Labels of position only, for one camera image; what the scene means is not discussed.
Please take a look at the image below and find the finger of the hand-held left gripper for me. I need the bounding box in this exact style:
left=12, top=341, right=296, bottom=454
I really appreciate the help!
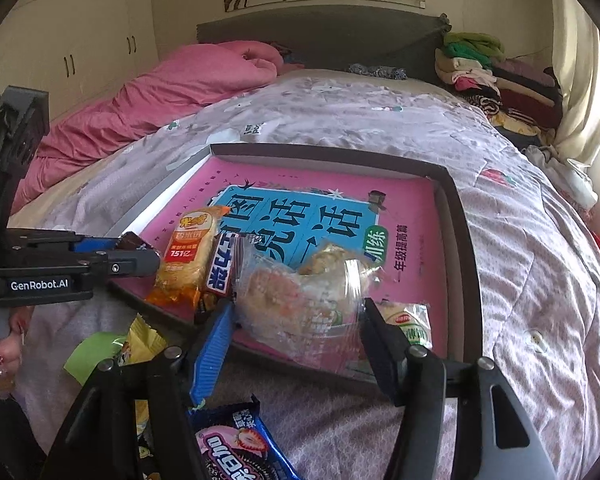
left=89, top=247, right=162, bottom=281
left=69, top=234, right=124, bottom=255

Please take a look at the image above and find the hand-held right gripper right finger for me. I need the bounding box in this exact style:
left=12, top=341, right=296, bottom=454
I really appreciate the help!
left=361, top=297, right=556, bottom=480

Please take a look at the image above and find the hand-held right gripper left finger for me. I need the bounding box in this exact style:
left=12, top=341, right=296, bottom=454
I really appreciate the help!
left=40, top=299, right=237, bottom=480

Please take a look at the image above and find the round biscuit packet green label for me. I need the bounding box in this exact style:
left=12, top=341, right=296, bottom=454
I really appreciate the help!
left=375, top=301, right=433, bottom=351

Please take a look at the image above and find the orange rice cracker packet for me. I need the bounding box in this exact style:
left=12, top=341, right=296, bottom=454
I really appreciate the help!
left=145, top=205, right=231, bottom=313

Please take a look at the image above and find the long yellow snack packet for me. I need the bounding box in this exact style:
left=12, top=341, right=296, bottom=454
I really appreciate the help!
left=122, top=312, right=168, bottom=366

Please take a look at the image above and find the clear packet flaky pastry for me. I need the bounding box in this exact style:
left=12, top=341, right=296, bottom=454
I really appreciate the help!
left=232, top=240, right=387, bottom=376

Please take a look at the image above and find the dark brown chocolate bar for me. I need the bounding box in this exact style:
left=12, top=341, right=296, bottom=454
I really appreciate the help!
left=117, top=231, right=248, bottom=323

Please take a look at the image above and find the blue cookie packet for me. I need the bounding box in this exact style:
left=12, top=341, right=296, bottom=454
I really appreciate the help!
left=187, top=395, right=301, bottom=480

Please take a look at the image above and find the light green cake packet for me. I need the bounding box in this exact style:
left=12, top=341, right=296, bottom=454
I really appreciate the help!
left=64, top=332, right=128, bottom=386

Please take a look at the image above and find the shallow grey cardboard box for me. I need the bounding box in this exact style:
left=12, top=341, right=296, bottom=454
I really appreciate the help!
left=107, top=142, right=483, bottom=401

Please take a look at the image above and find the person's left hand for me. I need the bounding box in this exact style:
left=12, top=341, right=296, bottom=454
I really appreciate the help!
left=0, top=309, right=35, bottom=402

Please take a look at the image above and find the beige bed sheet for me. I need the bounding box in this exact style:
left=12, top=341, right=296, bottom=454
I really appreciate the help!
left=10, top=180, right=116, bottom=233

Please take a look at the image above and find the pink and blue book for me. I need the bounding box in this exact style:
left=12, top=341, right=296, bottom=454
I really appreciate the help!
left=140, top=157, right=451, bottom=371

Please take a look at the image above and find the pink duvet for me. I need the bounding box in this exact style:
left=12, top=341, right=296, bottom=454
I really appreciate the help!
left=10, top=40, right=283, bottom=216

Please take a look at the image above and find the cream wardrobe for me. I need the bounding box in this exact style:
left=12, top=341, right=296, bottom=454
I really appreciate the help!
left=0, top=0, right=158, bottom=126

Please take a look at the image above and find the white crumpled cloth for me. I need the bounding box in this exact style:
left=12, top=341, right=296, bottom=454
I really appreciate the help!
left=522, top=145, right=598, bottom=208

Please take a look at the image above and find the dark patterned cloth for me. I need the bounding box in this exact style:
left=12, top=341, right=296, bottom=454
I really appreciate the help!
left=347, top=62, right=408, bottom=81

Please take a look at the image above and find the grey headboard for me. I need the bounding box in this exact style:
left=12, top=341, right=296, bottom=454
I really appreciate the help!
left=196, top=6, right=453, bottom=83

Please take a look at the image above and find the pile of folded clothes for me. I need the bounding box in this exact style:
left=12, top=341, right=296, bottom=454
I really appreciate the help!
left=432, top=31, right=563, bottom=136

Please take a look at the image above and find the cream curtain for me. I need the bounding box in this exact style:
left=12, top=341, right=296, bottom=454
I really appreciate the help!
left=550, top=0, right=600, bottom=166

